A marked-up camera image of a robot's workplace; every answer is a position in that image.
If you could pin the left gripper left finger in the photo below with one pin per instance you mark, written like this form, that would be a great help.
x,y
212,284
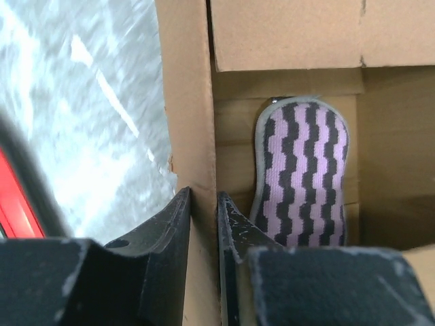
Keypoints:
x,y
136,279

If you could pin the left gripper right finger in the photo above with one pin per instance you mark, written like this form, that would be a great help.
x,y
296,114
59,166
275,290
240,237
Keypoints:
x,y
264,283

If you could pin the red black utility knife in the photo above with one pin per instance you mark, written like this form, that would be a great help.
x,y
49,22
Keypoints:
x,y
27,208

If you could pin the brown cardboard express box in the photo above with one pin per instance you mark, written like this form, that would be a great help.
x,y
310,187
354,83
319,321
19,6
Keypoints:
x,y
224,62

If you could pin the purple black striped sponge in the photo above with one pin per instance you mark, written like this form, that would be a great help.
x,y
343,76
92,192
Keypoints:
x,y
301,146

